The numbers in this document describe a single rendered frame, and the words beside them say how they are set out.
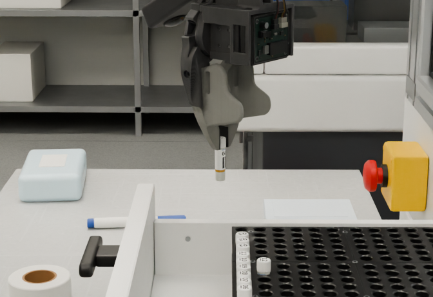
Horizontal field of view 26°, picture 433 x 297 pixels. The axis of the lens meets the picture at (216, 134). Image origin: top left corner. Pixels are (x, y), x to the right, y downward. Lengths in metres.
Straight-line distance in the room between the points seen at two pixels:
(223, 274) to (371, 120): 0.73
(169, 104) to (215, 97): 3.69
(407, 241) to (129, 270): 0.29
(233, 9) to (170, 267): 0.28
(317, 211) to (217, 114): 0.45
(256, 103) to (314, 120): 0.70
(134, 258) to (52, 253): 0.47
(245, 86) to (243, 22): 0.10
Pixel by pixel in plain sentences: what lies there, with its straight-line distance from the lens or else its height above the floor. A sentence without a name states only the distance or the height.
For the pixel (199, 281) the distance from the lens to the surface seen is 0.97.
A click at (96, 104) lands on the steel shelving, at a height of 0.15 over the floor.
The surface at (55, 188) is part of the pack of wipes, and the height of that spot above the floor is 0.78.
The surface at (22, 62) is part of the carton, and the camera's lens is 4.72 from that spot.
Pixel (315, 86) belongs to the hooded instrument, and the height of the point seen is 0.89.
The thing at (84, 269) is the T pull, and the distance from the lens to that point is 0.83.
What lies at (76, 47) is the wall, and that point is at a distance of 5.09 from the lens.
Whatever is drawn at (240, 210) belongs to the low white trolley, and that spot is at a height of 0.76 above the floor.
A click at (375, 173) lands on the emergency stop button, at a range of 1.17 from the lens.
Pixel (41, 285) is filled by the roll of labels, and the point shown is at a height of 0.80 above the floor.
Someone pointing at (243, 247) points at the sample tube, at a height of 0.91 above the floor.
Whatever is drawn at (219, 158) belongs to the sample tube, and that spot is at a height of 0.96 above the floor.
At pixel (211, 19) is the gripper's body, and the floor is 1.10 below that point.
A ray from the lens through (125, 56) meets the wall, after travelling 5.07.
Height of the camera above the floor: 1.24
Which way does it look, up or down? 15 degrees down
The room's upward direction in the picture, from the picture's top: straight up
